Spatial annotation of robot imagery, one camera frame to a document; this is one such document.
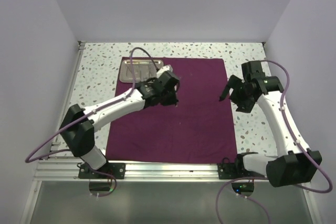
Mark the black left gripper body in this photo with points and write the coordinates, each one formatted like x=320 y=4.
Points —
x=169 y=98

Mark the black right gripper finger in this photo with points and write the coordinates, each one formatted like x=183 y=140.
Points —
x=232 y=82
x=245 y=107

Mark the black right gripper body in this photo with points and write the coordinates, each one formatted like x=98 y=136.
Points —
x=240 y=93

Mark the steel surgical scissors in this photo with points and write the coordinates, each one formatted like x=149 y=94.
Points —
x=151 y=70

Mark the stainless steel instrument tray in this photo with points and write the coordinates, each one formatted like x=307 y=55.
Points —
x=139 y=69

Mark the purple cloth wrap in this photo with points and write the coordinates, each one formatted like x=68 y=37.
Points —
x=198 y=130

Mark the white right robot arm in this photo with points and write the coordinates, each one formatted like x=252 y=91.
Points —
x=295 y=162

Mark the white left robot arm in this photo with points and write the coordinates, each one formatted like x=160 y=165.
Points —
x=80 y=124

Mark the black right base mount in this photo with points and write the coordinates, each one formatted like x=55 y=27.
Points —
x=230 y=171

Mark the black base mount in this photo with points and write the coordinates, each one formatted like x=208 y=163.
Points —
x=230 y=171
x=115 y=169

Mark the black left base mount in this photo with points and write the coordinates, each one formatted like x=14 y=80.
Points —
x=115 y=169

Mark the aluminium frame rail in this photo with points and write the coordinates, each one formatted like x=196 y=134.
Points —
x=66 y=170

